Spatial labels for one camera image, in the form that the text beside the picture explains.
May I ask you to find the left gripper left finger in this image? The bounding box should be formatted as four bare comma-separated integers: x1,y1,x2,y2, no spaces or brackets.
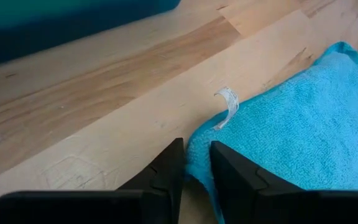
116,138,186,224

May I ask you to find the teal microfibre cloth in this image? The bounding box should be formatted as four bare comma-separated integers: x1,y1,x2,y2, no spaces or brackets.
185,42,358,224

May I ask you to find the blue plastic bin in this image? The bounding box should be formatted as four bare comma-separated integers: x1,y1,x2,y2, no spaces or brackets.
0,0,181,70

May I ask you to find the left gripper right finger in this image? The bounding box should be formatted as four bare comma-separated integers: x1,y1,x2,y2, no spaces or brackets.
209,140,321,224

